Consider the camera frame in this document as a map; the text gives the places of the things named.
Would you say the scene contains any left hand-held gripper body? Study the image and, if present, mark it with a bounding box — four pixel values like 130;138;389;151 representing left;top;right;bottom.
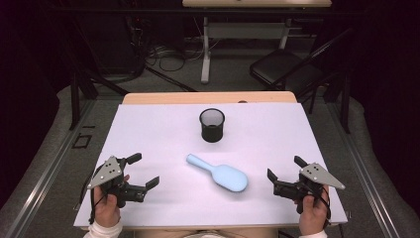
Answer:
87;156;148;209

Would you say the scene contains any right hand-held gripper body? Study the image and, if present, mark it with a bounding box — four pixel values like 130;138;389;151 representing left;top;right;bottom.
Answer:
272;162;346;214

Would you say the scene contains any light blue hairbrush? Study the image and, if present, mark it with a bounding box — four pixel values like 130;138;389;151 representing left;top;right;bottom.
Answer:
185;153;250;193

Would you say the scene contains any black mesh cup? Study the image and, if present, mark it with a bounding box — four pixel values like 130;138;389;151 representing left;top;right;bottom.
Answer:
199;108;226;144

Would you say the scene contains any person's left hand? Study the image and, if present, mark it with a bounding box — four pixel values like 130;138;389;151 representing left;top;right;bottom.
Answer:
93;184;122;229

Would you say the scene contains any person's right hand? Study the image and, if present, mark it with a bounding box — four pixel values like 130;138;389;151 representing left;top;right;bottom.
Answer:
298;185;331;236

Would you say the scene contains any white table sheet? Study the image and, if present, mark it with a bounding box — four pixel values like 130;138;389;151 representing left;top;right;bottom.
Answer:
72;102;349;229

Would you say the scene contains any wooden table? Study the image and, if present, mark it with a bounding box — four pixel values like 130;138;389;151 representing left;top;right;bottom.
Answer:
80;91;345;231

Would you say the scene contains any black metal stand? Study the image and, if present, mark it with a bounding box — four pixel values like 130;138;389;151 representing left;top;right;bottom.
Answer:
330;65;353;135
67;19;133;132

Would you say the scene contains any black folding chair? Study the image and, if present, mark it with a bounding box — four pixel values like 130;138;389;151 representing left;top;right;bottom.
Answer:
249;28;353;115

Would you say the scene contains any white-framed desk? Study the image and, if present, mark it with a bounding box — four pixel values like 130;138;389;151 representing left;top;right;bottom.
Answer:
181;0;333;84

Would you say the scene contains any right hand-held gripper black cable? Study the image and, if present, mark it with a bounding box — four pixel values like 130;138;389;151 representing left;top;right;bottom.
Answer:
310;184;332;229

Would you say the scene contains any hand-held gripper black cable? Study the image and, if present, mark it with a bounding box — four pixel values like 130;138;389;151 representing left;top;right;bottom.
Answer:
310;184;332;229
78;172;102;226

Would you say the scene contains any left hand-held gripper black cable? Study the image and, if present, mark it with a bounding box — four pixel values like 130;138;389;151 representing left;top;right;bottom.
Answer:
78;172;102;226

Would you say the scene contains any metal floor rail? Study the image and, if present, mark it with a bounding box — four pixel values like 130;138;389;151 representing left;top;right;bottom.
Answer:
3;98;97;238
325;95;402;238

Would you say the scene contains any tangle of floor cables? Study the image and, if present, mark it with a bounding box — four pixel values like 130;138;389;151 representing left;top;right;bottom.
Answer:
145;43;206;72

